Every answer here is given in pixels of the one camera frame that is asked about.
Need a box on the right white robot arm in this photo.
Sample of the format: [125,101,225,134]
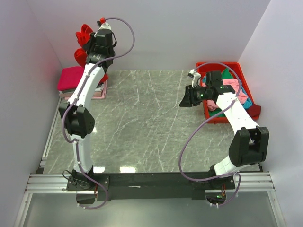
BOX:
[179,70,269,189]

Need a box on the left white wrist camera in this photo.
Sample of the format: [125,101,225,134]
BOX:
[97,17,112,30]

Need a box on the light blue t-shirt in bin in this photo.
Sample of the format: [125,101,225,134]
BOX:
[201,75,253,111]

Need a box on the pink t-shirt in bin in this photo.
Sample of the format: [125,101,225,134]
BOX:
[207,79,248,112]

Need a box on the dark red t-shirt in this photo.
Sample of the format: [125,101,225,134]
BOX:
[247,104,261,118]

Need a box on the aluminium frame rail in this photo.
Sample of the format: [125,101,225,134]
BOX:
[25,172,275,194]

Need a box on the folded magenta t-shirt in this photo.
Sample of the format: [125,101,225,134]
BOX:
[57,66,84,91]

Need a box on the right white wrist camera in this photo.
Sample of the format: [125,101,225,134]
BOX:
[188,69,201,87]

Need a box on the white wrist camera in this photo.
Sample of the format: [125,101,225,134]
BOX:
[188,69,201,87]
[97,17,112,30]

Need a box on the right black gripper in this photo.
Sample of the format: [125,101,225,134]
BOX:
[178,84,211,108]

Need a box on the folded light pink t-shirt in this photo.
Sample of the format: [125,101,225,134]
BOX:
[59,81,107,100]

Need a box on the red plastic bin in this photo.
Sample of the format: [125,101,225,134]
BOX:
[195,61,262,124]

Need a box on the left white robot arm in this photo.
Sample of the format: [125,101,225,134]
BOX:
[59,28,116,190]

